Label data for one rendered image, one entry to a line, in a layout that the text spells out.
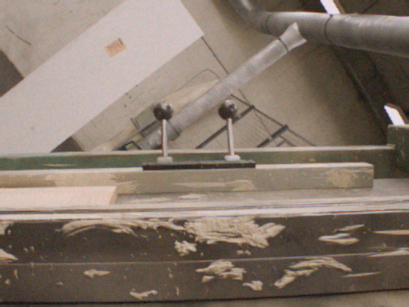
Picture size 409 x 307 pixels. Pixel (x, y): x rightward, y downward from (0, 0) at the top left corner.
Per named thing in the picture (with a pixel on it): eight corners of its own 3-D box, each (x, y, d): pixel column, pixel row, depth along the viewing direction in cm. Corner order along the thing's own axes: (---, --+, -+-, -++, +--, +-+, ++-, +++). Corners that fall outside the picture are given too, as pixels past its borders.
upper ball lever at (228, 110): (220, 171, 103) (216, 106, 108) (241, 170, 103) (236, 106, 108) (223, 163, 100) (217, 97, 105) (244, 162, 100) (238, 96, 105)
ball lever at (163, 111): (154, 173, 103) (152, 107, 108) (175, 172, 103) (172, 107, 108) (154, 165, 99) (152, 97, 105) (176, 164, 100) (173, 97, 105)
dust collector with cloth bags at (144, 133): (60, 160, 713) (199, 53, 701) (94, 201, 734) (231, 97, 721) (53, 193, 582) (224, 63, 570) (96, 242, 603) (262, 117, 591)
